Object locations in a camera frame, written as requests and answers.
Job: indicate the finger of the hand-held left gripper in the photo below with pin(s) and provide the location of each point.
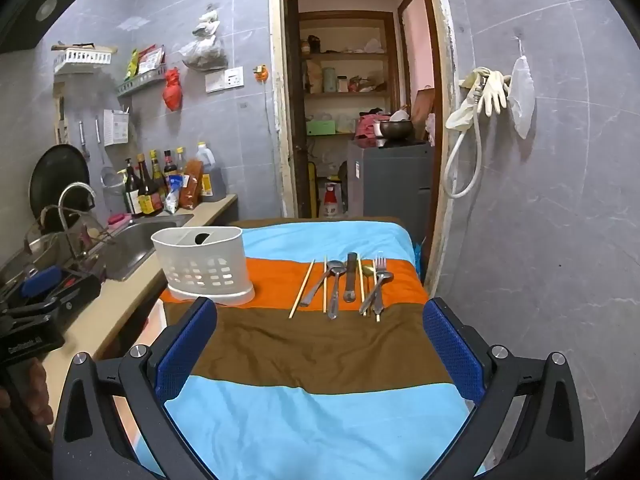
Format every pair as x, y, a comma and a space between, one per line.
77, 294
40, 279

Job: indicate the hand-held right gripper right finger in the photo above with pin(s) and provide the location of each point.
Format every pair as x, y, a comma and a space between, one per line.
455, 345

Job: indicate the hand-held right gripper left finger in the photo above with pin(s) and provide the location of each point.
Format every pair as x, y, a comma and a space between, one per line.
185, 345

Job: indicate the white plastic utensil holder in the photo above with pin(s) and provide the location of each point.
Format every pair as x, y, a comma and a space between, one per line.
200, 260

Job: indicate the silver metal spoon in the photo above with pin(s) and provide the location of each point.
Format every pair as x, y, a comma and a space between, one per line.
315, 290
334, 305
385, 276

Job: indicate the silver metal fork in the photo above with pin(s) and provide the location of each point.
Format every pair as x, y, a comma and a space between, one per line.
381, 266

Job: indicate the gold spoon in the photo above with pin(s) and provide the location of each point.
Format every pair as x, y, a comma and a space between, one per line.
369, 270

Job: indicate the silver table knife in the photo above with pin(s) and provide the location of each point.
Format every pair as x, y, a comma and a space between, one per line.
350, 280

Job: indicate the person's left hand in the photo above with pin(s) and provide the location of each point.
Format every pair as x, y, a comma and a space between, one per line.
41, 392

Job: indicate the metal dish rack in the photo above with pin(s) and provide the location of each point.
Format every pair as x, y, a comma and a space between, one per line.
45, 247

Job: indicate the kitchen counter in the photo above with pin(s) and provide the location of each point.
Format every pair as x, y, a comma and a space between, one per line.
125, 300

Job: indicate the steel sink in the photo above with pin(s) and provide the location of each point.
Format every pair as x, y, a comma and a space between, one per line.
135, 247

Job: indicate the pink sponge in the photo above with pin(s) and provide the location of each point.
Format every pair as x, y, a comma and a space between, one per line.
119, 219

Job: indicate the chrome faucet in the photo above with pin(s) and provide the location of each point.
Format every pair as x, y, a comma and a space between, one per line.
75, 189

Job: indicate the black frying pan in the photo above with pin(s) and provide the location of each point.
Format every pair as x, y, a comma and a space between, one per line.
55, 175

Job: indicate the hanging metal strainer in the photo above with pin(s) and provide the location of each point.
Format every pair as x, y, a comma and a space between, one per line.
112, 179

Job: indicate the dark sauce bottle yellow label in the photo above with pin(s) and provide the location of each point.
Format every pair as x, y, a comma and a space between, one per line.
149, 195

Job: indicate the striped blue orange brown cloth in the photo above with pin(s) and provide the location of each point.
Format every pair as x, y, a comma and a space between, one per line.
320, 345

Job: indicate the blue white packet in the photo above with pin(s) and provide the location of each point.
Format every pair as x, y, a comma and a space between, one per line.
173, 195

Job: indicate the hanging metal ladle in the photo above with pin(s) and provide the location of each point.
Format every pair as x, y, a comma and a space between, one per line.
84, 140

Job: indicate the orange seasoning packet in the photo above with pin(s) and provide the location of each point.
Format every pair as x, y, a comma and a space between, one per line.
191, 187

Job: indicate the grey cabinet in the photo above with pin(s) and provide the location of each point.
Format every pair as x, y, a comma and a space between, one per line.
395, 185

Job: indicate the red white bottle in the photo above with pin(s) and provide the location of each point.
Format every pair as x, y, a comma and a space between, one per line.
332, 202

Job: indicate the dark metal bowl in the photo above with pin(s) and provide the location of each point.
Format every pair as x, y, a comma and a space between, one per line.
396, 130

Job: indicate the red plastic bag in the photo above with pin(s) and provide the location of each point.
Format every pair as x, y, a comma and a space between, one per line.
173, 92

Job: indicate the cream rubber glove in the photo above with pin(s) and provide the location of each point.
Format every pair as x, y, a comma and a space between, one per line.
462, 112
495, 92

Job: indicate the green yellow seasoning packet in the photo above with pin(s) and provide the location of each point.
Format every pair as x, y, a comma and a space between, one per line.
131, 64

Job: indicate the pink cloth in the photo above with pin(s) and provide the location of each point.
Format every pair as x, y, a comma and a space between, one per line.
366, 127

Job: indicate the wooden board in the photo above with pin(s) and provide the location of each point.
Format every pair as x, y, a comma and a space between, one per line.
424, 110

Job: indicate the red seasoning packet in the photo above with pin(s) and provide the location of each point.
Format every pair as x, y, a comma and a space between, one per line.
151, 59

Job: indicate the green box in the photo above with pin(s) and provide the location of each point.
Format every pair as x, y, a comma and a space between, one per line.
320, 128

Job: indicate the white mesh bag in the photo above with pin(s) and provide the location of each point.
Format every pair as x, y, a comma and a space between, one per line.
522, 95

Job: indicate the dark wooden door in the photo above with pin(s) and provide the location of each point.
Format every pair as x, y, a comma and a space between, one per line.
298, 110

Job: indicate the black range hood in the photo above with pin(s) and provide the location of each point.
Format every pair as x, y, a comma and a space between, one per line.
40, 10

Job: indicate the clear hanging plastic bag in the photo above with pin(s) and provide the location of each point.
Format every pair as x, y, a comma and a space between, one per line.
202, 50

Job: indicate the green canister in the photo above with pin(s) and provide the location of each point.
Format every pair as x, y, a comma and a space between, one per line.
329, 80

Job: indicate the wooden shelf unit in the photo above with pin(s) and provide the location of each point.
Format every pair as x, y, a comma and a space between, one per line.
350, 55

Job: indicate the paper sheet on wall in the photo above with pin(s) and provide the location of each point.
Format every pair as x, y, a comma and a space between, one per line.
116, 127

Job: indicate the metal wall shelf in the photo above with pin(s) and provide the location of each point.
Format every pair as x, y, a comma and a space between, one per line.
142, 82

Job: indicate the white wall basket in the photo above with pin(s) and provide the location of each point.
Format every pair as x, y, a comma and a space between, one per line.
82, 56

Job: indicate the wooden door frame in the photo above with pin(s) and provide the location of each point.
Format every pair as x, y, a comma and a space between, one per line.
444, 110

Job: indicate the white wall socket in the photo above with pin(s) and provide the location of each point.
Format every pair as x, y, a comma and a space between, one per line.
225, 80

